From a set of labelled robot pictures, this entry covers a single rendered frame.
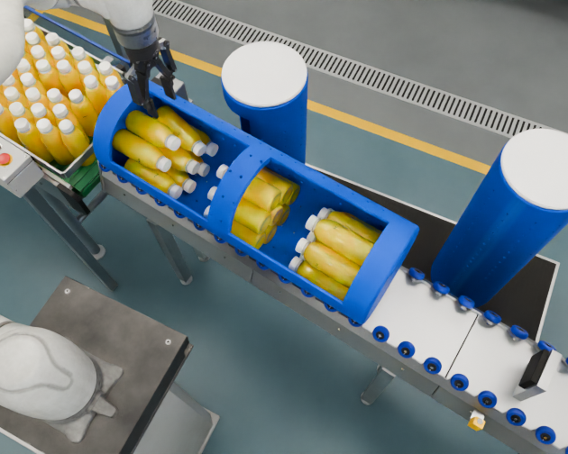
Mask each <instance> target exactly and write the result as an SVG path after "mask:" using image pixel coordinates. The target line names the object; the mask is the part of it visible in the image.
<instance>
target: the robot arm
mask: <svg viewBox="0 0 568 454"><path fill-rule="evenodd" d="M152 2H153V0H0V86H1V85H2V84H3V83H4V82H5V81H6V79H8V78H9V77H10V76H11V75H12V74H13V72H14V71H15V70H16V68H17V67H18V65H19V63H20V61H21V59H22V57H23V52H24V47H25V32H24V18H23V7H24V6H26V5H29V6H30V7H32V8H34V9H37V10H41V11H44V10H49V9H58V8H70V7H71V6H80V7H84V8H86V9H89V10H91V11H93V12H95V13H97V14H100V15H101V16H103V17H104V18H106V19H109V21H110V23H111V26H112V27H113V30H114V32H115V36H116V39H117V40H118V42H119V43H120V44H121V45H122V46H124V50H125V52H126V55H127V56H128V58H129V59H130V69H129V70H128V72H123V74H122V76H123V77H124V78H125V79H126V82H127V85H128V88H129V91H130V94H131V97H132V100H133V102H134V103H136V104H137V105H139V106H143V108H144V109H146V110H147V112H148V114H149V115H151V116H153V117H154V118H156V119H158V118H159V115H158V113H157V110H156V107H155V104H154V102H153V100H152V98H150V96H149V77H151V69H152V68H153V67H156V68H157V70H159V72H160V73H161V74H162V75H161V76H160V81H161V83H162V86H163V89H164V92H165V95H166V96H167V97H169V98H171V99H173V100H176V99H177V98H176V95H175V92H174V88H173V86H174V83H173V80H174V79H175V76H174V75H172V73H173V72H176V71H177V67H176V65H175V62H174V59H173V58H172V55H171V52H170V49H169V41H167V40H165V39H163V38H162V37H159V38H158V35H159V28H158V25H157V22H156V19H155V13H154V11H153V9H152ZM159 54H161V56H162V58H163V61H164V64H165V65H164V64H163V62H162V61H161V60H160V58H159ZM165 66H166V67H165ZM135 73H136V75H137V76H135ZM136 78H137V80H136ZM123 375H124V370H123V368H121V367H120V366H118V365H114V364H109V363H107V362H105V361H103V360H102V359H100V358H98V357H96V356H94V355H92V354H90V353H88V352H87V351H85V350H83V349H81V348H79V347H78V346H77V345H75V344H74V343H73V342H72V341H71V340H70V339H69V338H67V337H63V336H61V335H59V334H57V333H56V332H53V331H49V330H46V329H43V328H38V327H32V326H28V325H24V324H20V323H17V322H13V321H11V320H9V319H7V318H5V317H3V316H2V315H0V405H2V406H3V407H5V408H8V409H10V410H12V411H14V412H17V413H20V414H23V415H26V416H30V417H33V418H38V419H40V420H42V421H43V422H46V423H47V424H48V425H50V426H52V427H53V428H55V429H57V430H58V431H61V432H62V433H64V434H65V435H66V436H67V438H68V439H69V440H70V441H71V442H74V443H80V442H81V441H82V440H83V439H84V438H85V436H86V432H87V428H88V426H89V424H90V423H91V422H92V420H93V418H94V417H95V415H96V413H101V414H102V415H105V416H107V417H110V418H112V419H113V418H115V417H116V415H117V414H118V408H116V407H115V406H114V405H112V404H111V403H110V402H108V401H107V400H106V397H107V396H108V394H109V393H110V391H111V389H112V388H113V386H114V385H115V384H116V383H117V382H118V381H119V380H120V379H121V378H122V377H123Z"/></svg>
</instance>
